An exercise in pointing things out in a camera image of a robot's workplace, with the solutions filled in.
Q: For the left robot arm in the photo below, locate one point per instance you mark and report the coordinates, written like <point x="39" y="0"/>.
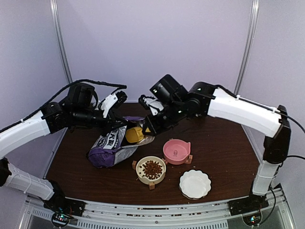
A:
<point x="83" y="103"/>

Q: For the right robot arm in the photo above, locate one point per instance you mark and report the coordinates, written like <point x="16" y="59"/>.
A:
<point x="171" y="102"/>

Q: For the aluminium corner post right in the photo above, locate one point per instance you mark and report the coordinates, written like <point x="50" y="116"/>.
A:
<point x="254" y="14"/>

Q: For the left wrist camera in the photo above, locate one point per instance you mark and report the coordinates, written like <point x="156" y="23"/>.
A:
<point x="112" y="101"/>

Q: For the aluminium corner post left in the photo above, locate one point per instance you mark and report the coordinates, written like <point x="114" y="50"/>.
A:
<point x="60" y="41"/>

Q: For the wooden stand under cream bowl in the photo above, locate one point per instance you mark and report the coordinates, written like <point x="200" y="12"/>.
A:
<point x="151" y="186"/>

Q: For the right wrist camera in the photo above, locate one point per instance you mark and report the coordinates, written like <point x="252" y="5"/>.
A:
<point x="151" y="103"/>

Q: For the kibble in cream bowl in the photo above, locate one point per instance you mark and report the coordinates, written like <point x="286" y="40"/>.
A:
<point x="151" y="170"/>

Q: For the white scalloped dish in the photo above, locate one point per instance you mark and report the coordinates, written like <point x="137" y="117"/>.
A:
<point x="194" y="184"/>

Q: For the yellow plastic scoop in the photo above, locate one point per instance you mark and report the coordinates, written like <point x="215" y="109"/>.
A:
<point x="135" y="135"/>

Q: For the aluminium corner post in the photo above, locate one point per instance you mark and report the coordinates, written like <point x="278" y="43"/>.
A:
<point x="60" y="41"/>
<point x="254" y="14"/>

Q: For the cream pet bowl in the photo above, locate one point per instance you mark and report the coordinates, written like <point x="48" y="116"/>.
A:
<point x="150" y="158"/>

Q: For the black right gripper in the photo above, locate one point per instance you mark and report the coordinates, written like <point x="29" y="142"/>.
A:
<point x="154" y="128"/>

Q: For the aluminium front rail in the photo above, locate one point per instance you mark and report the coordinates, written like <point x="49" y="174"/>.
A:
<point x="209" y="215"/>

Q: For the pink pet bowl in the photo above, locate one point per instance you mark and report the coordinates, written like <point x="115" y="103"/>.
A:
<point x="176" y="150"/>

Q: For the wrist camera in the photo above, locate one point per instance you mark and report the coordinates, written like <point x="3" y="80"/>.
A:
<point x="151" y="103"/>
<point x="112" y="101"/>

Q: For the purple pet food bag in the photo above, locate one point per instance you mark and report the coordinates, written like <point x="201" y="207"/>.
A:
<point x="113" y="148"/>

